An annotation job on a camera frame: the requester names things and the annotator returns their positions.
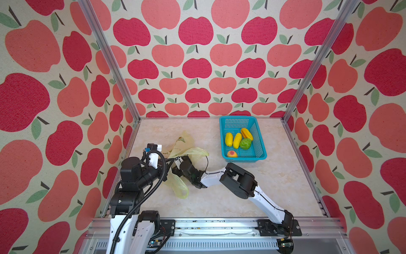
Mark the aluminium post left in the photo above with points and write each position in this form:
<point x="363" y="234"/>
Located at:
<point x="96" y="28"/>

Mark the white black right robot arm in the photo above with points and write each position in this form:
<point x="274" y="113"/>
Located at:
<point x="241" y="183"/>

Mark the yellow peach toy fruit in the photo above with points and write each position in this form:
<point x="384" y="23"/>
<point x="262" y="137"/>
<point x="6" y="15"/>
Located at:
<point x="232" y="154"/>

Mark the aluminium post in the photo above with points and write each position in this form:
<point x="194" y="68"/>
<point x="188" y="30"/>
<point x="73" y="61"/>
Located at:
<point x="96" y="28"/>
<point x="344" y="14"/>

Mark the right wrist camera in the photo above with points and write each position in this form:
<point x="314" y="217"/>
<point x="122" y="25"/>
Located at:
<point x="178" y="162"/>

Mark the yellow plastic bag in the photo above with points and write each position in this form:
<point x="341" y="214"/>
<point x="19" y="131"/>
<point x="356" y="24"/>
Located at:
<point x="184" y="146"/>

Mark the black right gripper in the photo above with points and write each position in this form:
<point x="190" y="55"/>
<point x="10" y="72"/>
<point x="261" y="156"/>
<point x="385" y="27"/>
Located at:
<point x="177" y="171"/>

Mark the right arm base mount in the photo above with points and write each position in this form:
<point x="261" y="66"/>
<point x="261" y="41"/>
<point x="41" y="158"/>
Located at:
<point x="288" y="228"/>

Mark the green toy fruit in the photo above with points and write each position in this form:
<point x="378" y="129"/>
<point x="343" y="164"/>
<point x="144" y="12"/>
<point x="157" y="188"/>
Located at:
<point x="245" y="144"/>

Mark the turquoise plastic basket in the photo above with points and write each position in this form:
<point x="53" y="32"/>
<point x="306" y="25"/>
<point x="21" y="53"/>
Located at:
<point x="234" y="124"/>

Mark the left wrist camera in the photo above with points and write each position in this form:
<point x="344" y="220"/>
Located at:
<point x="151" y="154"/>

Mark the yellow toy banana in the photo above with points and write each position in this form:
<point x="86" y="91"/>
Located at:
<point x="229" y="139"/>
<point x="237" y="140"/>

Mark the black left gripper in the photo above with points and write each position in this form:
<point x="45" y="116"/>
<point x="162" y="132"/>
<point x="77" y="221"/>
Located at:
<point x="172" y="160"/>

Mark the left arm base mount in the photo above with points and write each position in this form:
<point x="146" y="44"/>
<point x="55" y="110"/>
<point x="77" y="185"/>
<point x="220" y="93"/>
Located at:
<point x="161" y="227"/>

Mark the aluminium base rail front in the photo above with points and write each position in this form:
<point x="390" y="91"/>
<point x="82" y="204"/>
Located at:
<point x="320" y="235"/>

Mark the aluminium post right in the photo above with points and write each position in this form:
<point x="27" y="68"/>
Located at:
<point x="344" y="14"/>

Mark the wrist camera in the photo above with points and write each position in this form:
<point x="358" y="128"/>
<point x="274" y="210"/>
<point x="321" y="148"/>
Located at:
<point x="178" y="162"/>
<point x="151" y="154"/>

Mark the orange yellow toy fruit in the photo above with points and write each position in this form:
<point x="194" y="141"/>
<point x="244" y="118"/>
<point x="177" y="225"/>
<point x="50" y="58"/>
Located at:
<point x="246" y="134"/>

